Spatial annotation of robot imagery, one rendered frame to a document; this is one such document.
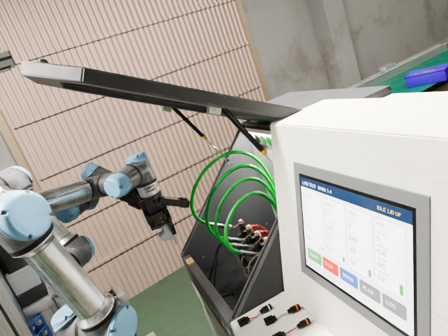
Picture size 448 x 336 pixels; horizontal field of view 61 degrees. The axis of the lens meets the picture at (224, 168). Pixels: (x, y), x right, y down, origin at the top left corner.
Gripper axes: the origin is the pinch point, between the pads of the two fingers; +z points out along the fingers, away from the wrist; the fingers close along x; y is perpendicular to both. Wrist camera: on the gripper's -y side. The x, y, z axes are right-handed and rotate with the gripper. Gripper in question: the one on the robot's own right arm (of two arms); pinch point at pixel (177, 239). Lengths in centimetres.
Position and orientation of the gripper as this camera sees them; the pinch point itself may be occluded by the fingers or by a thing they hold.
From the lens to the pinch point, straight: 145.2
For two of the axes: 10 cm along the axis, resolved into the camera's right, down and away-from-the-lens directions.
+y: -8.8, 4.0, -2.7
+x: 3.6, 1.5, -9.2
